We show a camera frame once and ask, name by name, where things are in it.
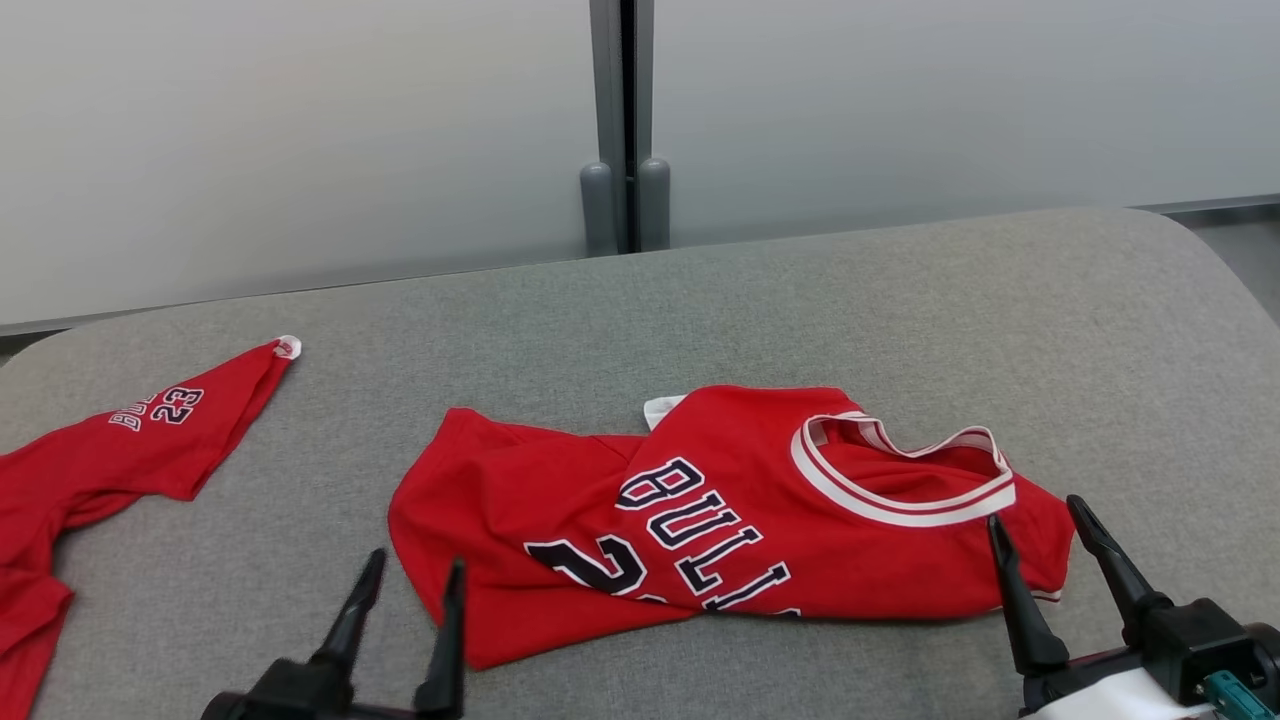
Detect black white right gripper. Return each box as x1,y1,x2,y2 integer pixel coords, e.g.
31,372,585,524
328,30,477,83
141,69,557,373
987,494,1280,720

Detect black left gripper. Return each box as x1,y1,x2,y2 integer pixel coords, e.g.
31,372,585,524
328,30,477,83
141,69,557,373
200,548,468,720

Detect red Bulls 23 shorts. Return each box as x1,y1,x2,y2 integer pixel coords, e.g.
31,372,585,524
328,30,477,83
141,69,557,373
0,335,302,720

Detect red Bulls basketball jersey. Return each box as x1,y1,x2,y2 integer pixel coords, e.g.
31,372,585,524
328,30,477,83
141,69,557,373
388,385,1077,671

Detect grey cylindrical door stopper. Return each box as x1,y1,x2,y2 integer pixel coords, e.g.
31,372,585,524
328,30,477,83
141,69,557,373
637,157,672,251
580,162,618,258

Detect grey door frame post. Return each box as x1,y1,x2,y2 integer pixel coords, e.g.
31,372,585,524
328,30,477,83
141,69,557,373
588,0,656,256

